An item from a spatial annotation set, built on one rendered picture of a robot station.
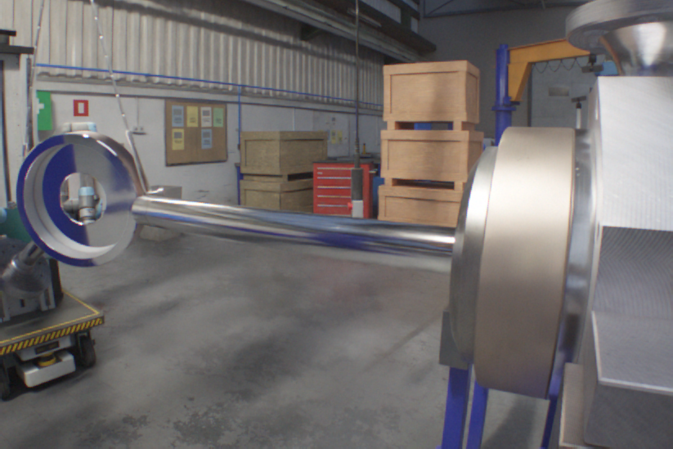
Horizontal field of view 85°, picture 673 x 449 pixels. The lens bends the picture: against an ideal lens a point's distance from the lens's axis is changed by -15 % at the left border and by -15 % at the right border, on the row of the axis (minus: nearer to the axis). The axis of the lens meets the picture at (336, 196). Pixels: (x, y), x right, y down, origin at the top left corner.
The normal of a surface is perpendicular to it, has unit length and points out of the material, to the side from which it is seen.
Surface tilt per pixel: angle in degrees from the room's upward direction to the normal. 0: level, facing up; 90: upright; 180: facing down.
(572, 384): 0
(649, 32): 128
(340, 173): 90
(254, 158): 90
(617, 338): 0
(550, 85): 90
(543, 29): 90
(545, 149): 31
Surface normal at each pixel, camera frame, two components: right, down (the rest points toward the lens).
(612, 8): -0.92, 0.05
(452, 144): -0.53, 0.11
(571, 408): 0.00, -0.99
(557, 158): -0.29, -0.72
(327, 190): -0.20, 0.13
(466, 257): -0.48, -0.10
